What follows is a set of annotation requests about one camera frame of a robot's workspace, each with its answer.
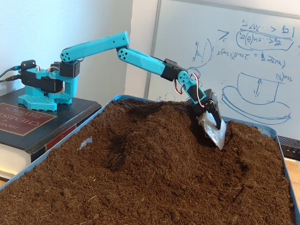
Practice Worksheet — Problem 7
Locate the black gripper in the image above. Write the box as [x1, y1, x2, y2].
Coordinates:
[186, 88, 228, 150]

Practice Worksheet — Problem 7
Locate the brown soil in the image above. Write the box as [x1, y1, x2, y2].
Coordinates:
[0, 98, 296, 225]

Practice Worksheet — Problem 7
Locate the teal five-joint robot arm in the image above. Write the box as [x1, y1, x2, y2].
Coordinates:
[18, 30, 206, 112]

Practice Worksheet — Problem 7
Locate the blue plastic tray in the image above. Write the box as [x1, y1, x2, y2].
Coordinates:
[0, 94, 300, 225]

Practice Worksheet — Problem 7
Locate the black vented electronic box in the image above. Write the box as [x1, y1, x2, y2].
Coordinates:
[277, 135, 300, 161]

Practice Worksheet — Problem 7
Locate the whiteboard with blue drawings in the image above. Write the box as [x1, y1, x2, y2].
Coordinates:
[144, 0, 300, 141]

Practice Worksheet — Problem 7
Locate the black chemistry physics handbook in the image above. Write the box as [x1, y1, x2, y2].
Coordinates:
[0, 90, 104, 172]

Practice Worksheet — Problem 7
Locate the black cable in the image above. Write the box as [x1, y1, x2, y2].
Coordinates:
[0, 75, 23, 83]

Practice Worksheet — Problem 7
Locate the blue cable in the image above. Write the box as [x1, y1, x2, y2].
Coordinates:
[0, 66, 22, 79]

